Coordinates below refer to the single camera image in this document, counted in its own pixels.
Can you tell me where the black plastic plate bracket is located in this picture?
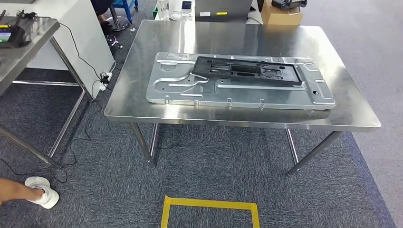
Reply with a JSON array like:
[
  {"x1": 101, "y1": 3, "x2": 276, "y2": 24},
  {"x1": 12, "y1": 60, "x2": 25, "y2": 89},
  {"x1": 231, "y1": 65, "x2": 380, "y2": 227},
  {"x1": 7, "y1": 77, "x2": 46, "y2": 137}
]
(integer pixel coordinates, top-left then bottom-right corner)
[{"x1": 191, "y1": 56, "x2": 304, "y2": 86}]

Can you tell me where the steel workbench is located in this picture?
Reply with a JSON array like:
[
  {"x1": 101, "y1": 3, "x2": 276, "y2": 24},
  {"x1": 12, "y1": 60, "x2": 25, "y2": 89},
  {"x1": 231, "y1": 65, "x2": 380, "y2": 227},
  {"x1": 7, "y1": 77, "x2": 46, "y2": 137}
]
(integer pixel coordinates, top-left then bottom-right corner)
[{"x1": 104, "y1": 19, "x2": 382, "y2": 177}]

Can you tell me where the stamped metal panel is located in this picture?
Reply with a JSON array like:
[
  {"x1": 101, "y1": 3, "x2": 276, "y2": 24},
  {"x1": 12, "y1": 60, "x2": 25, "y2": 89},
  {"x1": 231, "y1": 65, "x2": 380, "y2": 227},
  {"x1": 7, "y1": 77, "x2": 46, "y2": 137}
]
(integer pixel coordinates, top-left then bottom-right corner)
[{"x1": 145, "y1": 52, "x2": 336, "y2": 111}]

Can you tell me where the white power strip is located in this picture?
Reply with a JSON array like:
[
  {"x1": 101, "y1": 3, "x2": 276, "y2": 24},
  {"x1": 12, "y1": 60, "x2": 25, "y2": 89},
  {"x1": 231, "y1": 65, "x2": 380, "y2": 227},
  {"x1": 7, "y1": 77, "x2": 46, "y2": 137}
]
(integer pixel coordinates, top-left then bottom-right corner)
[{"x1": 98, "y1": 72, "x2": 113, "y2": 92}]

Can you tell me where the grey laptop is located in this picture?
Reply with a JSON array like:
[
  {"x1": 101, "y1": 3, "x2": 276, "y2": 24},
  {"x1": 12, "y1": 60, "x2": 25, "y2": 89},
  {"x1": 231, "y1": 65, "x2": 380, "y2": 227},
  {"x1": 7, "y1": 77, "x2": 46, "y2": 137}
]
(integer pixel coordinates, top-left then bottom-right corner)
[{"x1": 195, "y1": 0, "x2": 253, "y2": 23}]

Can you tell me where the clear water bottle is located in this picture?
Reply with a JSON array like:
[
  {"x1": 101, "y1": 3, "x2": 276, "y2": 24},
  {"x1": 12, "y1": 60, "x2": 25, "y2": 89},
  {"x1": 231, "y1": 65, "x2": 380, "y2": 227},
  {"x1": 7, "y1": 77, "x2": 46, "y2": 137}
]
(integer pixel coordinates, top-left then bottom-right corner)
[{"x1": 156, "y1": 0, "x2": 171, "y2": 20}]

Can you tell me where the chrome stool base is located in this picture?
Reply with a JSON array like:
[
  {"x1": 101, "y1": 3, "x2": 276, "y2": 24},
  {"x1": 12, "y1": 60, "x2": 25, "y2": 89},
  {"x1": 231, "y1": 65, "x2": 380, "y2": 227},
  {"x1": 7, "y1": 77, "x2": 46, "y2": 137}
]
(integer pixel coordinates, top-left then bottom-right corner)
[{"x1": 105, "y1": 4, "x2": 130, "y2": 32}]

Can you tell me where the cardboard box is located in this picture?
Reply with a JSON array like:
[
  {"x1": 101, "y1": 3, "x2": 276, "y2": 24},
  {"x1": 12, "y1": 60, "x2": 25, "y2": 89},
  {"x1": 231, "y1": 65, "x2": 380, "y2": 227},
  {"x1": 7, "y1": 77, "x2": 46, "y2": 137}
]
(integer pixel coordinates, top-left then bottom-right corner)
[{"x1": 260, "y1": 0, "x2": 304, "y2": 27}]

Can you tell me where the white cabinet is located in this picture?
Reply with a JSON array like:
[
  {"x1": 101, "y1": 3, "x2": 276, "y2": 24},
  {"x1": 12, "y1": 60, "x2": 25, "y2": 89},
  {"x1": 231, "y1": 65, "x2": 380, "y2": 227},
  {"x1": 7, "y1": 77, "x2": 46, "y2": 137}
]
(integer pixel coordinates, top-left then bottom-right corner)
[{"x1": 0, "y1": 0, "x2": 115, "y2": 101}]

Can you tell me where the blue cart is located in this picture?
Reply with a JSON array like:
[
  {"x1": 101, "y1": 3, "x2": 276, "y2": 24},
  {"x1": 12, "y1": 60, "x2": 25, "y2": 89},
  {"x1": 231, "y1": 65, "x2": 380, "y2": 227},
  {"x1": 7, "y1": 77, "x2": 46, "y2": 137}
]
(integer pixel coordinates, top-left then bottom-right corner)
[{"x1": 112, "y1": 0, "x2": 139, "y2": 23}]

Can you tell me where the black remote controller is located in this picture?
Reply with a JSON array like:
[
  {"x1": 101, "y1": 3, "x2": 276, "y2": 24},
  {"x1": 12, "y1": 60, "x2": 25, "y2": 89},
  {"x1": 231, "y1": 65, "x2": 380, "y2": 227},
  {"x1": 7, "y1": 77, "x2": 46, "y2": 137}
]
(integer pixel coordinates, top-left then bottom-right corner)
[{"x1": 271, "y1": 0, "x2": 308, "y2": 10}]

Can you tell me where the person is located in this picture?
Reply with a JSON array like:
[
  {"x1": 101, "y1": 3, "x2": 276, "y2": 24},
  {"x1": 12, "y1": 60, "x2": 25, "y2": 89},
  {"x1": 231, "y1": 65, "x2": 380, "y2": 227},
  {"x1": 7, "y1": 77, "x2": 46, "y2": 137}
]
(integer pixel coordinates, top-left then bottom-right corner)
[
  {"x1": 0, "y1": 176, "x2": 60, "y2": 210},
  {"x1": 90, "y1": 0, "x2": 115, "y2": 35}
]

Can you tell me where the steel side table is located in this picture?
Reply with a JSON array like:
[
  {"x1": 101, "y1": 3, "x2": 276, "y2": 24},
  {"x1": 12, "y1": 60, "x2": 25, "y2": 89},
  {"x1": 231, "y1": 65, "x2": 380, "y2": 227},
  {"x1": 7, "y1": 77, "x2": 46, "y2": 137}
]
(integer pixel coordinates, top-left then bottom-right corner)
[{"x1": 0, "y1": 16, "x2": 95, "y2": 168}]

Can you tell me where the black handheld screen controller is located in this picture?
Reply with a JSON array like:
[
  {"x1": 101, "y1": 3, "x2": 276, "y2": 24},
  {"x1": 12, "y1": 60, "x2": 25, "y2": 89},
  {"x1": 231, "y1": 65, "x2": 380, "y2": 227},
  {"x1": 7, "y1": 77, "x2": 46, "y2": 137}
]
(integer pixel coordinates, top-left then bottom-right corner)
[{"x1": 0, "y1": 25, "x2": 32, "y2": 49}]

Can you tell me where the black power cable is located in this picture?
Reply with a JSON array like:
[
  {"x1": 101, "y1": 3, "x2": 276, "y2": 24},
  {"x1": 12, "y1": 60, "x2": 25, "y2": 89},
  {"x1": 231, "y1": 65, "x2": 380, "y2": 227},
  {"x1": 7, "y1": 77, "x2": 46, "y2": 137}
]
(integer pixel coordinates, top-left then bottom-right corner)
[{"x1": 58, "y1": 22, "x2": 109, "y2": 83}]

